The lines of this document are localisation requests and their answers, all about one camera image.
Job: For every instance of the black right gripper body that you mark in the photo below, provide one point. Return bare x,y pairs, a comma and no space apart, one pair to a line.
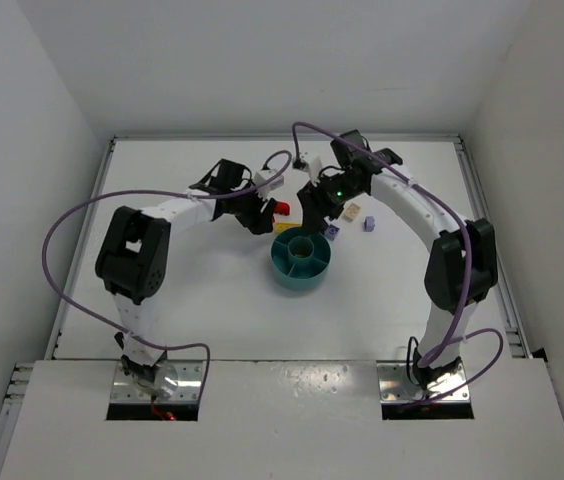
313,204

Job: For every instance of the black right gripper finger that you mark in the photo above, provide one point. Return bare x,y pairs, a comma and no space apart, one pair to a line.
331,216
312,216

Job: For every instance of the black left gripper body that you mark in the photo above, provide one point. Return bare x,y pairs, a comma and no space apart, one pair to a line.
260,216

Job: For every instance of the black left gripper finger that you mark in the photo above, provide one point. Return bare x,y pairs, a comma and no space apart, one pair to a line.
249,219
266,218

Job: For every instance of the large red lego brick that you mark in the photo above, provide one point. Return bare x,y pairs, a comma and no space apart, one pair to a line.
282,209

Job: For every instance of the cream lego brick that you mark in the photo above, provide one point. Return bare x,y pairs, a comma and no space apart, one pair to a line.
351,212

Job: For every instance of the purple lego brick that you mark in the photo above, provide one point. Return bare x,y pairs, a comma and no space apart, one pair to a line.
369,224
331,232

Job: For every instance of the long yellow lego plate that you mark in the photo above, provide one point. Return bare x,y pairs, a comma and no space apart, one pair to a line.
282,227

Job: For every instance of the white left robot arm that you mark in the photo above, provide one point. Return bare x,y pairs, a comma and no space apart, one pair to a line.
132,262

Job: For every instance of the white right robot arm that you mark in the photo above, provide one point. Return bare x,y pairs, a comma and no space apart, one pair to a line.
462,264

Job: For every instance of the teal round divided container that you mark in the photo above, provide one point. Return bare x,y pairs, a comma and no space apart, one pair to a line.
300,261

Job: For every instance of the white front cover board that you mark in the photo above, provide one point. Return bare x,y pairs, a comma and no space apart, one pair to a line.
267,420

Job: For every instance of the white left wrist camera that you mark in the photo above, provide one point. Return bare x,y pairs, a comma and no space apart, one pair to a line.
268,179

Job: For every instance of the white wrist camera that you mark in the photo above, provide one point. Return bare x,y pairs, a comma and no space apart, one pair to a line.
311,166
268,179

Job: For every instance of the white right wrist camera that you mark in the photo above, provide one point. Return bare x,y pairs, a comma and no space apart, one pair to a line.
311,166

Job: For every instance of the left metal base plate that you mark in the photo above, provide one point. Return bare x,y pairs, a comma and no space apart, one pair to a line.
176,382

